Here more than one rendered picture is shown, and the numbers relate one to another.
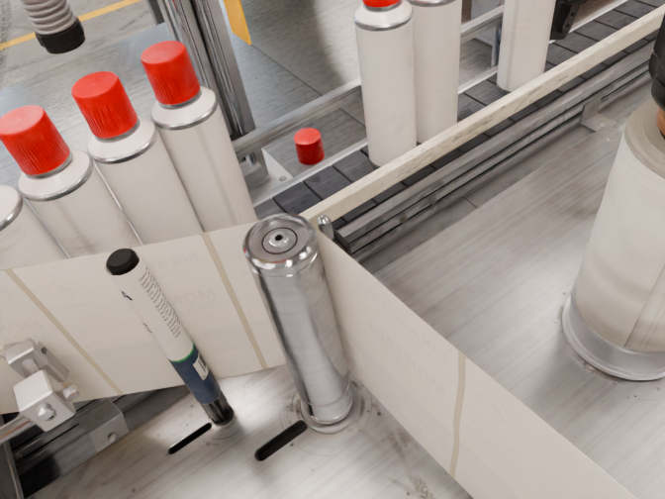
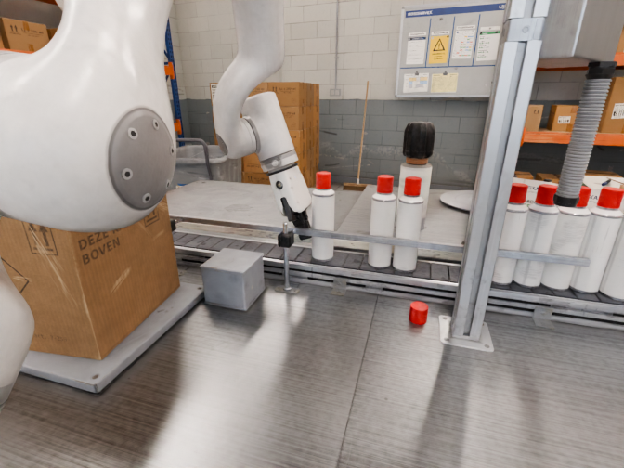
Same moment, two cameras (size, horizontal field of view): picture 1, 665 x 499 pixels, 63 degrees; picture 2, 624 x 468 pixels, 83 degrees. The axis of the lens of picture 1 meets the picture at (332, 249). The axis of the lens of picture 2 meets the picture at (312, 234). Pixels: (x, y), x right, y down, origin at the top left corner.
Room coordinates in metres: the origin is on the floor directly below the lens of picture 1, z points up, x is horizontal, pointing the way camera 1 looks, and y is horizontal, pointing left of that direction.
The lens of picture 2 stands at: (1.13, 0.25, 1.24)
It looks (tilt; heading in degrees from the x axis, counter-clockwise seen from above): 21 degrees down; 223
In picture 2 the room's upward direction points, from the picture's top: straight up
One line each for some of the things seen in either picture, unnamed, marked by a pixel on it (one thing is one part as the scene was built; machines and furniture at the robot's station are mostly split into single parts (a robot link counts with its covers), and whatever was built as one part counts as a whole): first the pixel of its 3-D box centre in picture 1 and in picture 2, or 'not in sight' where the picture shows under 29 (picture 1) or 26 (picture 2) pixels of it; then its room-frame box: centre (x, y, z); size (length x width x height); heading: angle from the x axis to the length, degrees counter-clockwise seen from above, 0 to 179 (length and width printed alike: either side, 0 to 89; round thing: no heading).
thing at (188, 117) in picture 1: (206, 163); (507, 234); (0.38, 0.09, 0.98); 0.05 x 0.05 x 0.20
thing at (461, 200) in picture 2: not in sight; (485, 201); (-0.19, -0.12, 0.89); 0.31 x 0.31 x 0.01
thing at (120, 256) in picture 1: (181, 351); not in sight; (0.20, 0.11, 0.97); 0.02 x 0.02 x 0.19
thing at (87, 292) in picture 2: not in sight; (60, 246); (1.00, -0.49, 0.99); 0.30 x 0.24 x 0.27; 122
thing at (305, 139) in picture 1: (309, 146); (418, 312); (0.55, 0.00, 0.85); 0.03 x 0.03 x 0.03
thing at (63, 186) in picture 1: (92, 228); (565, 239); (0.33, 0.18, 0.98); 0.05 x 0.05 x 0.20
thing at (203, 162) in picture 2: not in sight; (203, 188); (-0.48, -2.57, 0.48); 0.89 x 0.63 x 0.96; 39
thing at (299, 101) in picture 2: not in sight; (269, 142); (-1.88, -3.26, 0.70); 1.20 x 0.82 x 1.39; 116
